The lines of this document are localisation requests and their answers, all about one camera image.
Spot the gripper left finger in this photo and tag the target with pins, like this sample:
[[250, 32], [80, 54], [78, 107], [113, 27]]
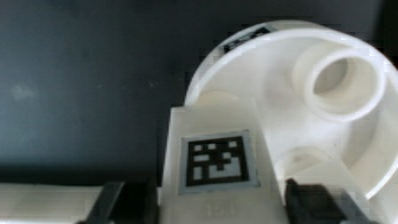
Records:
[[126, 204]]

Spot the white stool leg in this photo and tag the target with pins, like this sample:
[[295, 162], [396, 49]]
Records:
[[314, 167], [218, 185]]

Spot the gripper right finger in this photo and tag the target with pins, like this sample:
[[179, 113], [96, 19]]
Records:
[[314, 207]]

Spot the white front fence bar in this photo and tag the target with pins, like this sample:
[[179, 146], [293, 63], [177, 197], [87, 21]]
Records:
[[44, 204]]

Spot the white round stool seat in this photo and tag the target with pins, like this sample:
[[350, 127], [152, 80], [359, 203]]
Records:
[[321, 81]]

